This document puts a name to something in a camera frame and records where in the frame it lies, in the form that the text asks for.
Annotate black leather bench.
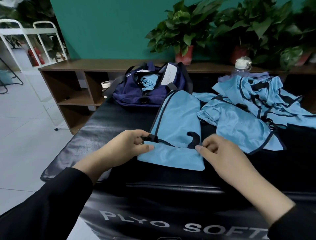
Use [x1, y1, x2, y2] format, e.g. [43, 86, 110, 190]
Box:
[40, 96, 316, 240]

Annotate navy blue bag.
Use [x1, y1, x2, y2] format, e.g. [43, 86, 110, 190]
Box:
[103, 62, 193, 108]

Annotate red bottle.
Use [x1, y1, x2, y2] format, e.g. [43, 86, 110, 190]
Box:
[28, 48, 45, 66]

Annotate white metal rack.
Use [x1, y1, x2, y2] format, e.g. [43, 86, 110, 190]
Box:
[0, 0, 65, 60]

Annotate green plant in red pot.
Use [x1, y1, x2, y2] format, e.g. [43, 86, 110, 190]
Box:
[145, 0, 223, 66]
[212, 0, 292, 67]

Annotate clear bottle silver cap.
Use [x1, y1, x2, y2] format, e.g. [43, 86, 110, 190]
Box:
[234, 56, 252, 74]

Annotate person's left hand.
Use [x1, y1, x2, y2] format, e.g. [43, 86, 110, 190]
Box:
[95, 130, 155, 173]

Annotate person's right hand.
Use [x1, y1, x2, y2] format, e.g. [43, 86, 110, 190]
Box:
[195, 134, 263, 193]

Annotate person's left forearm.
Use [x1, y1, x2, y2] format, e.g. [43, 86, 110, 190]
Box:
[0, 156, 115, 240]

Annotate teal bucket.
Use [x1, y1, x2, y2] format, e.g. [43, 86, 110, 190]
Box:
[0, 69, 13, 86]

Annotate wooden shelf cabinet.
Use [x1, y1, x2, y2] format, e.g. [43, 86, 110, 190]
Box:
[39, 59, 316, 135]

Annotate small white-lidded jar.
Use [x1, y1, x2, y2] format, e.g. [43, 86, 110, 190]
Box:
[101, 81, 112, 97]

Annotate green plant in white pot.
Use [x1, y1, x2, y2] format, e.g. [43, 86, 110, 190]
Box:
[279, 10, 316, 72]

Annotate person's right forearm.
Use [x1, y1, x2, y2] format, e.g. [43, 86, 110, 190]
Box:
[246, 174, 316, 240]

